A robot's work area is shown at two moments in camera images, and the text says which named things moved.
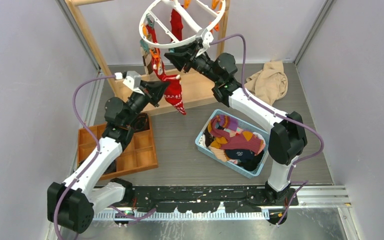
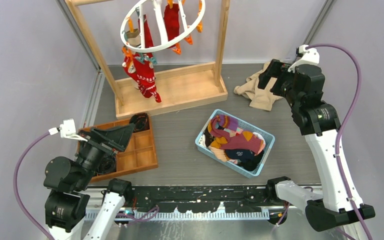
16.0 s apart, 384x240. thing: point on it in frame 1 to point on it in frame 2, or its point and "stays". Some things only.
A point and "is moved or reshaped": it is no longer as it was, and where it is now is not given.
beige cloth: (269, 84) stays
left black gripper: (153, 91) to (117, 138)
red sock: (176, 25) is moved or reshaped
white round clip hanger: (205, 35) to (158, 48)
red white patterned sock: (158, 67) to (130, 67)
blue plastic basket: (247, 126) stays
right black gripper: (180, 59) to (275, 69)
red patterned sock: (173, 92) to (146, 80)
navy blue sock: (245, 156) stays
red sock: (151, 30) to (149, 42)
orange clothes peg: (155, 52) to (128, 52)
